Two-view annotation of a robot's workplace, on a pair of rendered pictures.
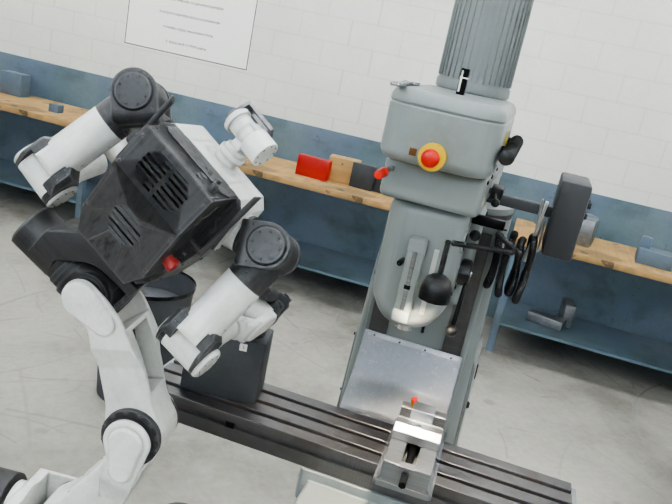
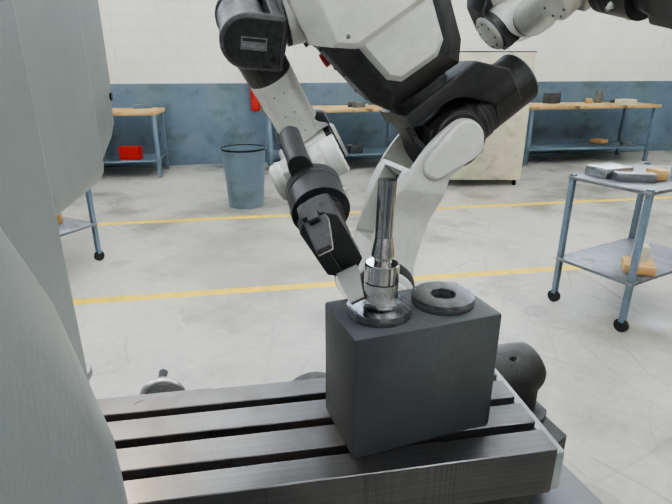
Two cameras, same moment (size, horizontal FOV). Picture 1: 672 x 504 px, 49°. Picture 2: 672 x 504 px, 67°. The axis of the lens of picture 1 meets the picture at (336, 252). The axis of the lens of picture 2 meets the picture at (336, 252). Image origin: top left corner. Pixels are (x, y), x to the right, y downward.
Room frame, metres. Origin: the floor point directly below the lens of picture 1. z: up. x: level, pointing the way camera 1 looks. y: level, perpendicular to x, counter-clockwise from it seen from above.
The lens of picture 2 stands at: (2.47, -0.11, 1.45)
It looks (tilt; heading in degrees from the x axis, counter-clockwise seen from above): 20 degrees down; 157
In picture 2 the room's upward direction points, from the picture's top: straight up
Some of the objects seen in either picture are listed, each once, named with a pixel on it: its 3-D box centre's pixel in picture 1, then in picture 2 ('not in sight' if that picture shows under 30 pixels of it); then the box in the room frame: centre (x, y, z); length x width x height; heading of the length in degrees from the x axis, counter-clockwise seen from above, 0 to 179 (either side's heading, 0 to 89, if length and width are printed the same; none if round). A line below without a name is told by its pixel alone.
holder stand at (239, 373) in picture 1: (227, 355); (408, 360); (1.92, 0.24, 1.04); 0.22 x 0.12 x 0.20; 87
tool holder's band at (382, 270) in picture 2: not in sight; (382, 266); (1.92, 0.19, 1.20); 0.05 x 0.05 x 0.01
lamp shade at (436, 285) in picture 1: (436, 286); not in sight; (1.59, -0.24, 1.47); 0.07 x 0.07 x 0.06
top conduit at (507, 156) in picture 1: (510, 148); not in sight; (1.80, -0.36, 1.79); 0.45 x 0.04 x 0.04; 167
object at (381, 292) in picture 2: not in sight; (380, 286); (1.92, 0.19, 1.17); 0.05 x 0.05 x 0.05
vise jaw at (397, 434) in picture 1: (417, 432); not in sight; (1.72, -0.30, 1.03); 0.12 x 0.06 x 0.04; 79
